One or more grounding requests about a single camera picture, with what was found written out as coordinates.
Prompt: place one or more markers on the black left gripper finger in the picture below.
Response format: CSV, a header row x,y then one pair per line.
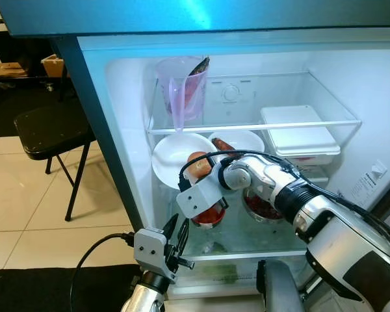
x,y
182,237
169,229

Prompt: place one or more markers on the orange-red tomato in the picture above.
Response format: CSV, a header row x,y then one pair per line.
x,y
198,166

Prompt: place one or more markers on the white bowl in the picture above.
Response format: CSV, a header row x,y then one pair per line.
x,y
172,156
247,140

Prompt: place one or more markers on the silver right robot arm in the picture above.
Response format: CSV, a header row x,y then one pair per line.
x,y
338,240

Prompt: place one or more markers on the glass fridge shelf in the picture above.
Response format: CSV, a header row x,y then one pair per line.
x,y
299,97

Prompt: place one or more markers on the dark teal fridge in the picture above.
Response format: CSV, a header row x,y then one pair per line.
x,y
182,13

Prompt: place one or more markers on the clear crisper drawer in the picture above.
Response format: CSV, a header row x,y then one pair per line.
x,y
201,276

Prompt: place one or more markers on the glass bowl of red food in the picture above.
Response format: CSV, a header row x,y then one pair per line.
x,y
209,220

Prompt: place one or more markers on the green vegetables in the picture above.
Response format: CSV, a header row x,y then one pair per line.
x,y
231,274

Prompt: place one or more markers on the red sausage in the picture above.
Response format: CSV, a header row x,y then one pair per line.
x,y
222,144

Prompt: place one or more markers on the purple measuring jug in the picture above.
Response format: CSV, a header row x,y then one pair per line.
x,y
182,91

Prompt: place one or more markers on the black floor mat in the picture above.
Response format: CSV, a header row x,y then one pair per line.
x,y
39,289

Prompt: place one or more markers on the black folding stool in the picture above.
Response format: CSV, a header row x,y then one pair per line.
x,y
52,130

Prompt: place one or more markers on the white lidded container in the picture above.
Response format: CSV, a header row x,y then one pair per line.
x,y
296,133

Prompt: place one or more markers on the black gym mat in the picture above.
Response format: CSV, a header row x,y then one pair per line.
x,y
19,110

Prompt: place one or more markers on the small cardboard box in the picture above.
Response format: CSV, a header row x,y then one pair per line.
x,y
52,65

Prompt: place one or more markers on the wooden box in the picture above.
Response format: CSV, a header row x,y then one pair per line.
x,y
3,68

